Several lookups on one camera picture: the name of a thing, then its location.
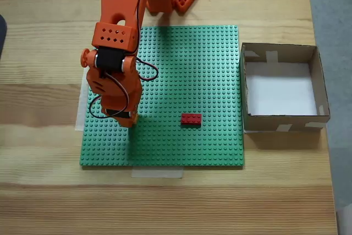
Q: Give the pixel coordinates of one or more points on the green lego baseplate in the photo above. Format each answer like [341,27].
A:
[192,81]

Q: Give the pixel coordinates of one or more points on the red lego block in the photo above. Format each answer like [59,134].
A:
[191,119]

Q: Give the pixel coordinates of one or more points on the open cardboard box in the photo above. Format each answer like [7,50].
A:
[264,126]

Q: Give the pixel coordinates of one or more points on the long translucent tape strip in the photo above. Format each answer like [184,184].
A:
[80,114]

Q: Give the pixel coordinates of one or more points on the short translucent tape strip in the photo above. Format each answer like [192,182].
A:
[156,174]

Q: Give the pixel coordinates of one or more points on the black rounded object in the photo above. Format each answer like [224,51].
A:
[2,37]

